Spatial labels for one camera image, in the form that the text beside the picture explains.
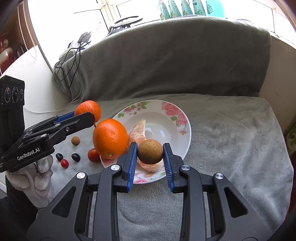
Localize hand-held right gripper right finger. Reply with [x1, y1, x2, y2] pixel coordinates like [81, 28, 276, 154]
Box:
[162, 142, 272, 241]

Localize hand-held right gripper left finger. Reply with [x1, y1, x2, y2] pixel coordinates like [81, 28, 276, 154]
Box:
[26, 142, 138, 241]

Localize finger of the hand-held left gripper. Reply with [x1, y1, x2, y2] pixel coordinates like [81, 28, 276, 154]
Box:
[22, 112, 96, 147]
[23, 111, 77, 134]

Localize small orange tangerine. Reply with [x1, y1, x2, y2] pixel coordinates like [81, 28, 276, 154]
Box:
[74, 100, 102, 128]

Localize large orange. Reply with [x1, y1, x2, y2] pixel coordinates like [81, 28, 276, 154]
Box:
[92, 119, 128, 159]

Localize peeled pomelo segment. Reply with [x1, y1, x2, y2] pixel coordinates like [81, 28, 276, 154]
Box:
[128, 119, 163, 173]

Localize white floral plate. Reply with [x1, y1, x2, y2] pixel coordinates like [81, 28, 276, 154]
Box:
[100, 100, 192, 184]

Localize person's left forearm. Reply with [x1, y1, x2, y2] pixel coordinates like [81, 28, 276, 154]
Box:
[0, 178, 47, 241]

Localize person's left hand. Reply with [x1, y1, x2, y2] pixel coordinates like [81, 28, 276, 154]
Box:
[6, 155, 54, 209]

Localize white cabinet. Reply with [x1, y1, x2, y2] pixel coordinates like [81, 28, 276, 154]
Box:
[0, 0, 56, 186]

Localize red and white vase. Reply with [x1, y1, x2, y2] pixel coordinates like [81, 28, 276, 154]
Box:
[0, 32, 16, 67]

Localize light grey blanket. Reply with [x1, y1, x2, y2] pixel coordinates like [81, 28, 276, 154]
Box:
[50, 94, 294, 241]

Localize black power adapter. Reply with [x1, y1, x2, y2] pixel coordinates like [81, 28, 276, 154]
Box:
[78, 32, 92, 44]

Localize dark grey blanket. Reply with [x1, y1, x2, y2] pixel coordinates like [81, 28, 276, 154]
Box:
[54, 16, 271, 102]

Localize green printed package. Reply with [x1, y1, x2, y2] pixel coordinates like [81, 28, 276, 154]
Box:
[286, 125, 296, 160]

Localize white cable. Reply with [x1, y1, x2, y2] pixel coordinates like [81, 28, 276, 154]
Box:
[23, 44, 84, 114]

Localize black cable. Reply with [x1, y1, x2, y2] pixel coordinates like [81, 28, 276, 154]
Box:
[53, 25, 116, 88]

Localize white bead cord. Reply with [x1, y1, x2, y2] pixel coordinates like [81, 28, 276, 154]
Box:
[22, 0, 38, 59]

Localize round ring light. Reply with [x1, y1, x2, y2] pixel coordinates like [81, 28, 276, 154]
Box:
[114, 16, 142, 25]

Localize white window frame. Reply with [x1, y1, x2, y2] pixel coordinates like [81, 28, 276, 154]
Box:
[99, 0, 296, 49]

